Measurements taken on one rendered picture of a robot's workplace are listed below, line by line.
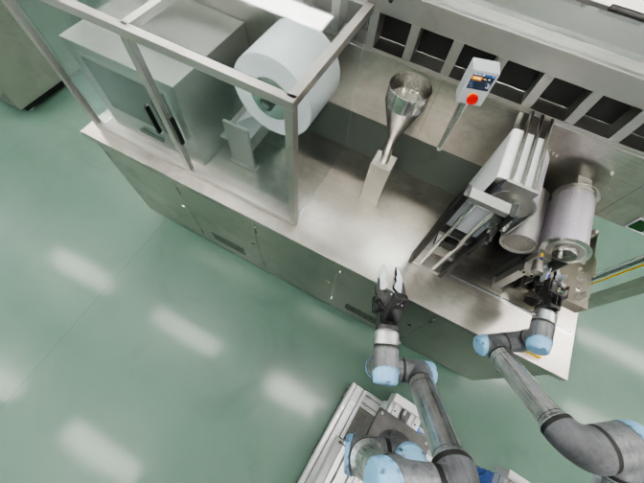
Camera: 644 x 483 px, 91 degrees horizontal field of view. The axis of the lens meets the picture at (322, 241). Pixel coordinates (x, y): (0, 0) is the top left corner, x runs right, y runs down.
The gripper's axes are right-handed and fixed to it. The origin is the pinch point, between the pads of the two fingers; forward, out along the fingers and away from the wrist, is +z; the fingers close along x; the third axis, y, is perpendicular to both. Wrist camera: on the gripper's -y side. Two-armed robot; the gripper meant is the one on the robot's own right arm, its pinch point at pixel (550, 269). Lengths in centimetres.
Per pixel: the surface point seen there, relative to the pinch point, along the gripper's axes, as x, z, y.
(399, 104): 79, 2, 42
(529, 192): 31.6, -4.9, 36.3
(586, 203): 6.1, 15.4, 22.5
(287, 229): 104, -28, -19
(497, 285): 9.9, -6.5, -17.3
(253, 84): 115, -25, 51
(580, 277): -15.4, 7.2, -5.9
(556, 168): 16.6, 30.7, 19.0
